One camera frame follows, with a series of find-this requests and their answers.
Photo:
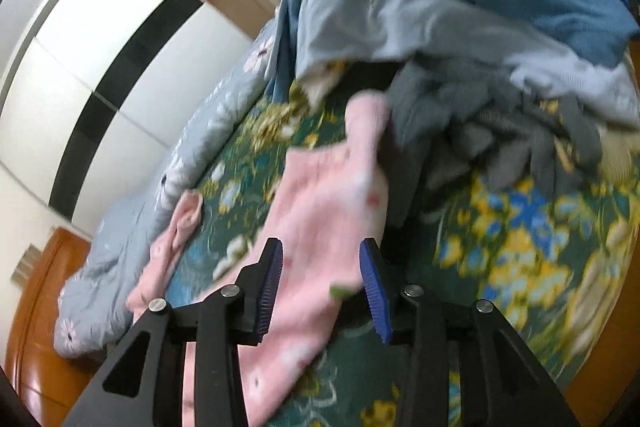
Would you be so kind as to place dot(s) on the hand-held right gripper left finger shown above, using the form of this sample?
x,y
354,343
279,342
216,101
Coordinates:
x,y
270,287

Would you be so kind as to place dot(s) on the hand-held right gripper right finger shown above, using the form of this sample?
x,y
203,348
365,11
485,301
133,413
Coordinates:
x,y
374,292

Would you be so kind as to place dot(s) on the pink fleece garment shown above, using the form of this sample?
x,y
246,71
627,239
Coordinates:
x,y
320,207

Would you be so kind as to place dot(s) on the green floral blanket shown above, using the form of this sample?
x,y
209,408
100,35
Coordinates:
x,y
500,247

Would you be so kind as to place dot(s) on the grey daisy print quilt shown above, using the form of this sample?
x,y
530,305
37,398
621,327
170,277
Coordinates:
x,y
150,202

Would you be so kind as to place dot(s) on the grey fleece garment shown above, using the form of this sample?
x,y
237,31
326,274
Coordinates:
x,y
480,127

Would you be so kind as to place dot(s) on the white fluffy cloth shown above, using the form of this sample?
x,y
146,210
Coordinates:
x,y
320,82

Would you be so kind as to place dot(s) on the wooden headboard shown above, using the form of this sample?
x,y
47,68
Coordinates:
x,y
35,322

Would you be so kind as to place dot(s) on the light blue printed sweatshirt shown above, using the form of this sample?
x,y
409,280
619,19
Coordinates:
x,y
425,27

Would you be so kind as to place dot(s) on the white and black wardrobe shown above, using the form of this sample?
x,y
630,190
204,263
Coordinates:
x,y
100,72

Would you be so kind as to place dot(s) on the silver wall socket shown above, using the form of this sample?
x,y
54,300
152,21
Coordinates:
x,y
25,266

